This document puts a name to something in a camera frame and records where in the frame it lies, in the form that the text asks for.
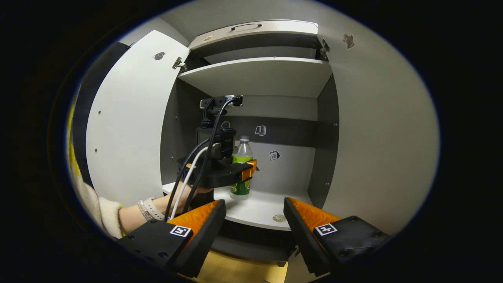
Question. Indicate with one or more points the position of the metal door hinge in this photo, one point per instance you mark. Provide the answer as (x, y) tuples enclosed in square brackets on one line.
[(325, 47), (179, 64)]

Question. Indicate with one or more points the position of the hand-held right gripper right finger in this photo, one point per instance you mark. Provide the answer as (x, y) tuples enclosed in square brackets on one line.
[(300, 239)]

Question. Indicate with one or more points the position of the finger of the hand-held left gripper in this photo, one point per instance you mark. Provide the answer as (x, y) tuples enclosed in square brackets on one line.
[(248, 169)]

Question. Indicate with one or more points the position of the green label plastic bottle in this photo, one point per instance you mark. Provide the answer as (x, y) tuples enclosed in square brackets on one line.
[(243, 149)]

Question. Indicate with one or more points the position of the person's yellow clothing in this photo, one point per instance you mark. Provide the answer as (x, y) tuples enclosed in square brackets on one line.
[(72, 153)]

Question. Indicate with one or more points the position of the grey white cabinet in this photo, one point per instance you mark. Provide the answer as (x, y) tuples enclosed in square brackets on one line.
[(255, 74)]

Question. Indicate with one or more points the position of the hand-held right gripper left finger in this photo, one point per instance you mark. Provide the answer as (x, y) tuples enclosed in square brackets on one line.
[(206, 239)]

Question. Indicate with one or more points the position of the white cabinet door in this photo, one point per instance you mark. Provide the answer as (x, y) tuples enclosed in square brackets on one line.
[(385, 137), (129, 118)]

